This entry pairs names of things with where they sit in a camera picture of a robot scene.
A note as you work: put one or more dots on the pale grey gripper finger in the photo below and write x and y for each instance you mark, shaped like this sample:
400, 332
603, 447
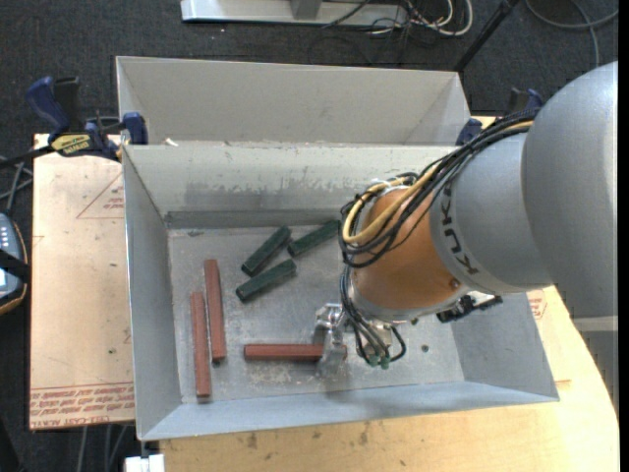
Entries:
322, 338
334, 359

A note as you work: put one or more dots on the red-brown flat block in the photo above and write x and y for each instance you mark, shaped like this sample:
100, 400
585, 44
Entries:
201, 347
215, 308
282, 352

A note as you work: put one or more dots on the dark green flat block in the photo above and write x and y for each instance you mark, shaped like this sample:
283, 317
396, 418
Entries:
314, 239
266, 279
266, 251

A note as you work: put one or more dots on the grey metal bin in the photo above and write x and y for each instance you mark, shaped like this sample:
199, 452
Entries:
275, 199

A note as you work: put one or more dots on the brown cardboard board, red print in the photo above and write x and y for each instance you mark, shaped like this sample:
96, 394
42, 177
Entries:
78, 273

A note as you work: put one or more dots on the black cylinder on white bracket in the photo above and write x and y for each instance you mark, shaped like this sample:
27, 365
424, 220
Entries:
464, 309

